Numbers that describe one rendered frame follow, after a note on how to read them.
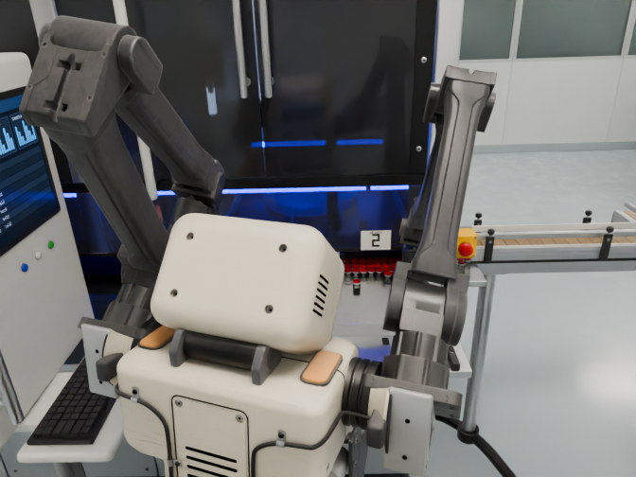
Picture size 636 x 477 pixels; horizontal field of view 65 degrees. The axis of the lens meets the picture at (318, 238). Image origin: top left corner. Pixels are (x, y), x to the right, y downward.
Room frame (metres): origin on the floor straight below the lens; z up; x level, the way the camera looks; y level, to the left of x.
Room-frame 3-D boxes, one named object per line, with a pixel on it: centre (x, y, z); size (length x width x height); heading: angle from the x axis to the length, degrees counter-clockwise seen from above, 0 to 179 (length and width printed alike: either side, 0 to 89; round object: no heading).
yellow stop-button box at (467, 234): (1.31, -0.41, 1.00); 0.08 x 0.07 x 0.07; 179
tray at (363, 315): (1.20, -0.16, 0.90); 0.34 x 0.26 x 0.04; 179
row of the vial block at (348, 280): (1.29, -0.16, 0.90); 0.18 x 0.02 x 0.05; 89
